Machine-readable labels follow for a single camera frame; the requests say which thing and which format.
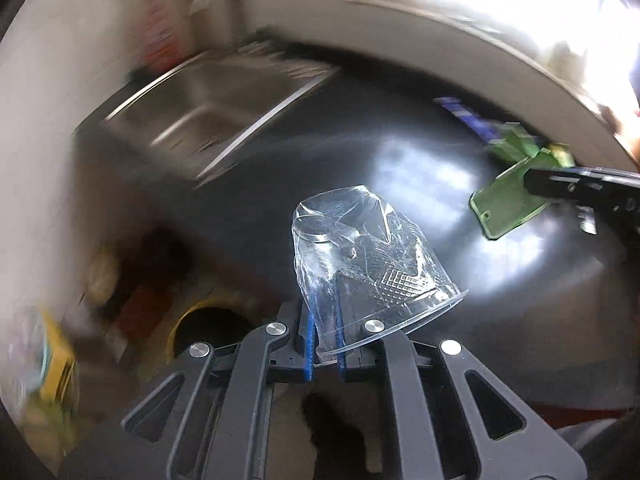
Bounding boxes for green SpongeBob paper cup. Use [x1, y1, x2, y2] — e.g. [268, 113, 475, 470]
[469, 148, 560, 240]

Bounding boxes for clear crushed plastic cup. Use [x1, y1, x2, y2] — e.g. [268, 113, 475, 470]
[291, 185, 466, 363]

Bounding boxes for yellow cardboard box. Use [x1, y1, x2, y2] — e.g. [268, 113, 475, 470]
[39, 310, 76, 404]

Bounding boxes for stainless steel kitchen sink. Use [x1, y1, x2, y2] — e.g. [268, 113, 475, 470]
[103, 52, 338, 184]

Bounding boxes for green juice carton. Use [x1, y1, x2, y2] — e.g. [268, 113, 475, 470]
[486, 122, 576, 168]

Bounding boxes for black trash bin gold rim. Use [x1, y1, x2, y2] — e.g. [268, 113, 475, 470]
[167, 298, 256, 358]

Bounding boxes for blue purple snack box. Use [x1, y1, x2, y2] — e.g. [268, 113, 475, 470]
[434, 96, 499, 143]

